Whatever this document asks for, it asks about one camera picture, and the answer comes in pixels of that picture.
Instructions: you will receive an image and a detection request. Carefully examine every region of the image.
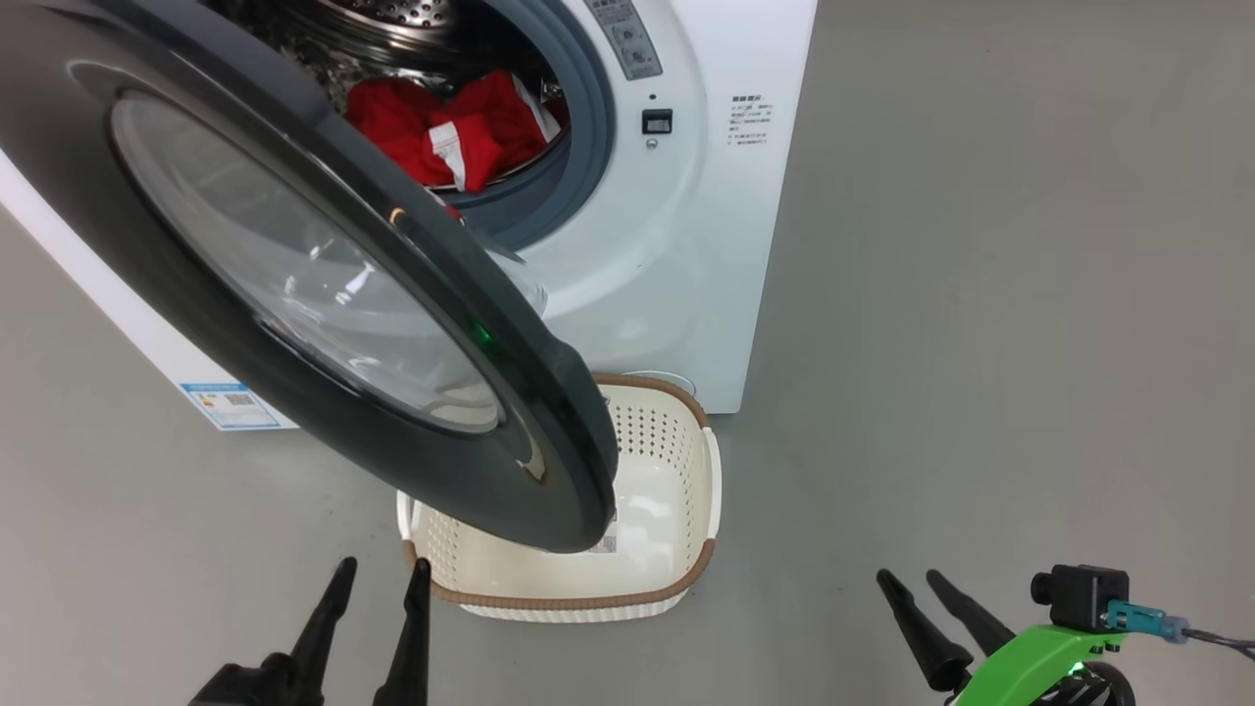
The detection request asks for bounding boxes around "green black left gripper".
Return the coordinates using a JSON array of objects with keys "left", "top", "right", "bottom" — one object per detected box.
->
[{"left": 191, "top": 556, "right": 433, "bottom": 706}]

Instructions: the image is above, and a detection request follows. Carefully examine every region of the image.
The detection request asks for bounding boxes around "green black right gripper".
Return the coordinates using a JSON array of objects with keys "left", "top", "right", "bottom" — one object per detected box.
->
[{"left": 876, "top": 569, "right": 1136, "bottom": 706}]

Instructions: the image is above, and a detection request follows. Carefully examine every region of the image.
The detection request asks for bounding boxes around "dark round washing machine door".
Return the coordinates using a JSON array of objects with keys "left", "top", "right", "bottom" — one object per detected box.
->
[{"left": 0, "top": 0, "right": 621, "bottom": 556}]

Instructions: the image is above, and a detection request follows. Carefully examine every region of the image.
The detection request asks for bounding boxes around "red and white garment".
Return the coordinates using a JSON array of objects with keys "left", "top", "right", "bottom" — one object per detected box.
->
[{"left": 344, "top": 69, "right": 571, "bottom": 194}]

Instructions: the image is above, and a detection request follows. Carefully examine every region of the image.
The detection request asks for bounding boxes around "cream laundry basket brown rim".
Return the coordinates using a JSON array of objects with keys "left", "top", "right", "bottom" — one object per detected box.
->
[{"left": 396, "top": 373, "right": 724, "bottom": 625}]

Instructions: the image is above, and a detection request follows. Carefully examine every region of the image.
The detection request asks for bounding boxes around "white washing machine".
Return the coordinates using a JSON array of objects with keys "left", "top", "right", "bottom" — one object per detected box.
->
[{"left": 0, "top": 0, "right": 820, "bottom": 433}]

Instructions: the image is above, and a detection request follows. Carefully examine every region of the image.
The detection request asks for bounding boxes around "grey rubber door gasket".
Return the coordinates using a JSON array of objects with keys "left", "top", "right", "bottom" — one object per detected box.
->
[{"left": 429, "top": 0, "right": 620, "bottom": 252}]

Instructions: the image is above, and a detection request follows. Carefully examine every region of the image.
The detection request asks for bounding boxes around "blue energy label sticker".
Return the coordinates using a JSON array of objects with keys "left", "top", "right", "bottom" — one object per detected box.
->
[{"left": 179, "top": 381, "right": 300, "bottom": 432}]

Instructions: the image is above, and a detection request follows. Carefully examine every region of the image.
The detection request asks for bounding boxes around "steel perforated drum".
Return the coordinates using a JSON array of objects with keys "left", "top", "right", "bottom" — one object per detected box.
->
[{"left": 201, "top": 0, "right": 572, "bottom": 119}]

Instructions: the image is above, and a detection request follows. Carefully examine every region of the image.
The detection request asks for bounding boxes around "grey warning sticker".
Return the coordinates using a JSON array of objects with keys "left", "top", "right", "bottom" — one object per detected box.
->
[{"left": 583, "top": 0, "right": 665, "bottom": 82}]

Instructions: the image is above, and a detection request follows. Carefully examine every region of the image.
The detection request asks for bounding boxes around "teal right camera connector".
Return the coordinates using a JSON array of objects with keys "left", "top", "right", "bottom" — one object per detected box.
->
[{"left": 1103, "top": 600, "right": 1192, "bottom": 644}]

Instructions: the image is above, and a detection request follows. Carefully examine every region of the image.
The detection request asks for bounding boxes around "black right camera cable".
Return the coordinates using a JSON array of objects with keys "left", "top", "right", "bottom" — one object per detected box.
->
[{"left": 1181, "top": 628, "right": 1255, "bottom": 660}]

